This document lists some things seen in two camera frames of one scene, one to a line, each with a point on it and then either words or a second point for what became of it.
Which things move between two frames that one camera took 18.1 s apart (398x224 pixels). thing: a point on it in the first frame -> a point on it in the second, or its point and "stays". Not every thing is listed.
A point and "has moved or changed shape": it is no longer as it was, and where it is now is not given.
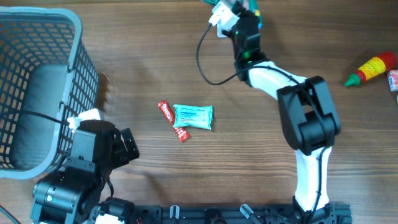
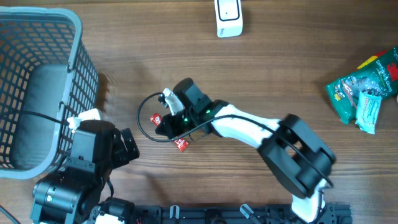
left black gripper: (122, 155) stays
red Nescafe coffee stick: (180, 132) has moved or changed shape
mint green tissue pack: (196, 116) has moved or changed shape
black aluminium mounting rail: (327, 213) stays
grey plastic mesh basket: (47, 76) stays
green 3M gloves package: (251, 5) -> (379, 78)
